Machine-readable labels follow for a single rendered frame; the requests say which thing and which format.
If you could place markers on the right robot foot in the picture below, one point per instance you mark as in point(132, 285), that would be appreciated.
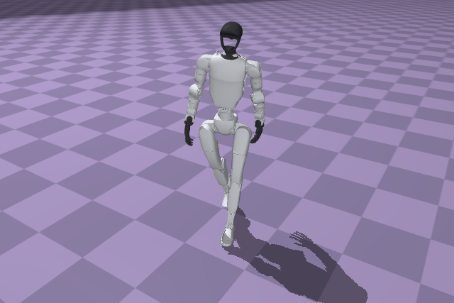
point(225, 199)

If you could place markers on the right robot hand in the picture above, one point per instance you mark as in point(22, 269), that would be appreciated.
point(188, 123)

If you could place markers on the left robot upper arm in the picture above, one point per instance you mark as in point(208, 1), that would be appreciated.
point(254, 71)

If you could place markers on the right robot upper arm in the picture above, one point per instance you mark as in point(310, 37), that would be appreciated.
point(196, 90)

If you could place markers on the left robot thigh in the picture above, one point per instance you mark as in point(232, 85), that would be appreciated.
point(241, 142)

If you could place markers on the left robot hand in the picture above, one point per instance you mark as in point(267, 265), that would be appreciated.
point(258, 131)

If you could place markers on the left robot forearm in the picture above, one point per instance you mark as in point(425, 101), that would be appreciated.
point(260, 111)

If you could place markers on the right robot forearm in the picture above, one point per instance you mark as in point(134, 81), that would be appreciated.
point(192, 107)

